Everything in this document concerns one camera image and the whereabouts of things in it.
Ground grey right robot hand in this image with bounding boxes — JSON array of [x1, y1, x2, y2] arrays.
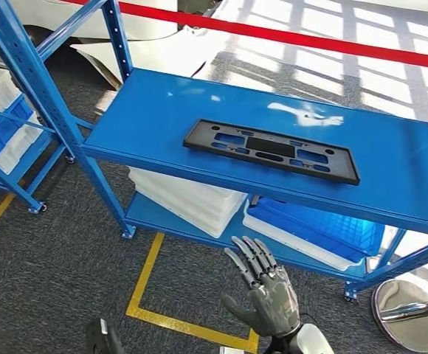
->
[[219, 235, 303, 339]]

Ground black plastic bracket part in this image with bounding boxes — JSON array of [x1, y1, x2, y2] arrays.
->
[[182, 118, 361, 187]]

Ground blue metal shelf rack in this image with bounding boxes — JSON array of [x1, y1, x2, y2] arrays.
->
[[0, 24, 94, 215], [0, 0, 428, 302]]

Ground large blue plastic bin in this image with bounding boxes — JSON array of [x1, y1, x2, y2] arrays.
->
[[246, 196, 386, 265]]

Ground stacked white plastic bins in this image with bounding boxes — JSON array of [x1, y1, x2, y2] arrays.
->
[[128, 166, 249, 240]]

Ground yellow floor tape square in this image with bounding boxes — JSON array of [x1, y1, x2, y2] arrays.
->
[[125, 232, 260, 354]]

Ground black-topped chrome belt stanchion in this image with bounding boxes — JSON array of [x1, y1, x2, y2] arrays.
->
[[371, 278, 428, 354]]

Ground red barrier belt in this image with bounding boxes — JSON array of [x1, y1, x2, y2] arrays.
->
[[61, 0, 428, 71]]

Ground small blue plastic bin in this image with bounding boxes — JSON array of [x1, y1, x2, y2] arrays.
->
[[0, 97, 34, 160]]

